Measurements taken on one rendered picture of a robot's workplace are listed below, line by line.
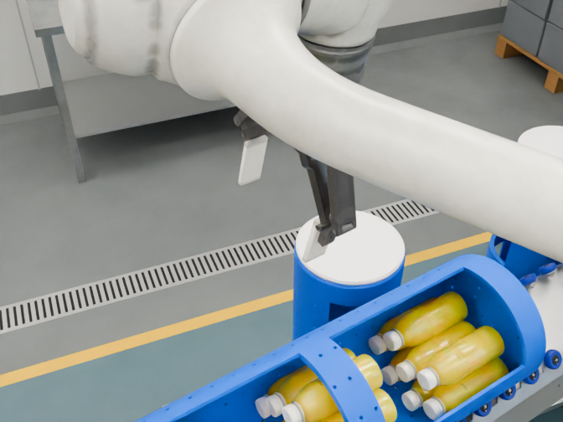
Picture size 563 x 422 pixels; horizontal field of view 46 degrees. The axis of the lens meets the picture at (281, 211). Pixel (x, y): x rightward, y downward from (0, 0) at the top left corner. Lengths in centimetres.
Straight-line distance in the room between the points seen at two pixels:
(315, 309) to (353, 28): 119
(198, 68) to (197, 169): 330
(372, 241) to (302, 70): 131
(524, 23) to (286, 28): 452
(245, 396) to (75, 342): 166
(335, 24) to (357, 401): 75
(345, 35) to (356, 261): 111
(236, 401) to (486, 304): 57
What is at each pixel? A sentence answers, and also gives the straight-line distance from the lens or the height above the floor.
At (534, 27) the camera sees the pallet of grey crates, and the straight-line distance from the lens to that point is 486.
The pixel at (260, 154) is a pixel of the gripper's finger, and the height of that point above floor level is 172.
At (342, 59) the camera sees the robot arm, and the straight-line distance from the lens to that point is 59.
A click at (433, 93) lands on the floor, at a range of 455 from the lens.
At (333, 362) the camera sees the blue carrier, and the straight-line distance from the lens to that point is 118.
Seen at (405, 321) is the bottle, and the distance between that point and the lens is 139.
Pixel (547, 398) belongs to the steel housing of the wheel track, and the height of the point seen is 87.
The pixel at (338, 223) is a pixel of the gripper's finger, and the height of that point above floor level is 173.
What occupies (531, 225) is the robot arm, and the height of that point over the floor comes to 191.
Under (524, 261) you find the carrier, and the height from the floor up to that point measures 68.
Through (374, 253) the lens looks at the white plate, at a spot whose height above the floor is 104.
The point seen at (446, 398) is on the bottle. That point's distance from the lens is 138.
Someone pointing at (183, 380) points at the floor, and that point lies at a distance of 271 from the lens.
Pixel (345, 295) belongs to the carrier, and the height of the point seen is 99.
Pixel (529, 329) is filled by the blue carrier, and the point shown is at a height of 118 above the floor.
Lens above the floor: 217
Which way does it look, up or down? 39 degrees down
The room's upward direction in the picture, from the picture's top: straight up
